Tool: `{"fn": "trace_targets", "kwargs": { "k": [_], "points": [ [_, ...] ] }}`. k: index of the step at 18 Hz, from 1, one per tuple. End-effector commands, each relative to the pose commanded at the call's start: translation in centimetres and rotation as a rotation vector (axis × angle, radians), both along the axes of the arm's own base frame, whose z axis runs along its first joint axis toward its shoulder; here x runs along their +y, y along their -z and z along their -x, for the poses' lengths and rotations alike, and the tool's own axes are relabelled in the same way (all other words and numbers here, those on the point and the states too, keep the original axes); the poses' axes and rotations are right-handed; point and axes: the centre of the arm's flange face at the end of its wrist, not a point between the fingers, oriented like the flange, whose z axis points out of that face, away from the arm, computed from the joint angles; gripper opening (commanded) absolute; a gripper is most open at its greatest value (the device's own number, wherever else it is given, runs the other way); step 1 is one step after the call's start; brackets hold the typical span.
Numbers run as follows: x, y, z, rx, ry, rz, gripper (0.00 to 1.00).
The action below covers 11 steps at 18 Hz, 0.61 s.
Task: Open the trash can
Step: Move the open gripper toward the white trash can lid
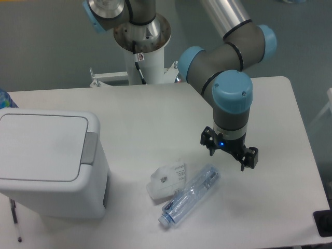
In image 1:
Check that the white plastic packet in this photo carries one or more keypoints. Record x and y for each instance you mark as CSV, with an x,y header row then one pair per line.
x,y
167,180

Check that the blue water bottle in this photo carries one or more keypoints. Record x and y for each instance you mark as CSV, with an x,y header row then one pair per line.
x,y
6,100

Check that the black pen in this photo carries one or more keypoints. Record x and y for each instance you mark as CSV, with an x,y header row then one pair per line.
x,y
15,219

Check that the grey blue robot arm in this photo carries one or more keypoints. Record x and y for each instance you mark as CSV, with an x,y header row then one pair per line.
x,y
218,76

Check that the white object at right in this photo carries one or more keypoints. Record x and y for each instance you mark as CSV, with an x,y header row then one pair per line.
x,y
325,112

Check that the clear crushed plastic bottle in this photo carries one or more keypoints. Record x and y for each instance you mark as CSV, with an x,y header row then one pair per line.
x,y
183,202

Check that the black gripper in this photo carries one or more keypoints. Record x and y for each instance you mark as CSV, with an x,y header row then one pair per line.
x,y
236,148

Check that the white trash can body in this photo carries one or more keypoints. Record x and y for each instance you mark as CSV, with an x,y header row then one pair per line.
x,y
85,196

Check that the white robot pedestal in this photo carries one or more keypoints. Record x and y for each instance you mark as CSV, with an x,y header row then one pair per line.
x,y
143,50

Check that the white trash can lid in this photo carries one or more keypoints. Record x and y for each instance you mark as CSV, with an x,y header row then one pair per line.
x,y
41,148

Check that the black device at edge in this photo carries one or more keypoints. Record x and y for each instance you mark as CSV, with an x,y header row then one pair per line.
x,y
323,222

